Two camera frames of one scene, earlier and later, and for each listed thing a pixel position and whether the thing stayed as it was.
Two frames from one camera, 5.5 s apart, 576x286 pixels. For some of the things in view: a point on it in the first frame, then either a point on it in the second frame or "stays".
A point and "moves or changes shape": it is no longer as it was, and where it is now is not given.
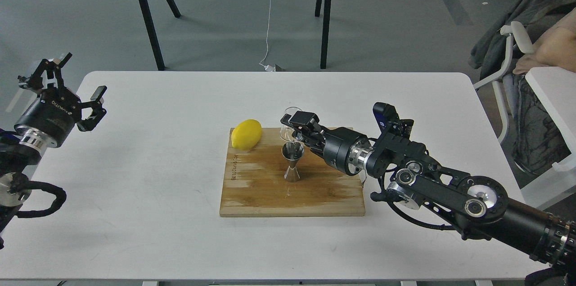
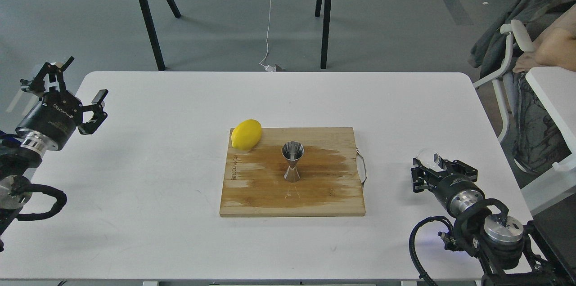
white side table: [555, 88] stays
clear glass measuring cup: [286, 131] moves or changes shape
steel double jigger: [292, 152] stays
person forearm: [556, 47] stays
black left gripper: [55, 112] stays
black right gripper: [342, 148] → [458, 192]
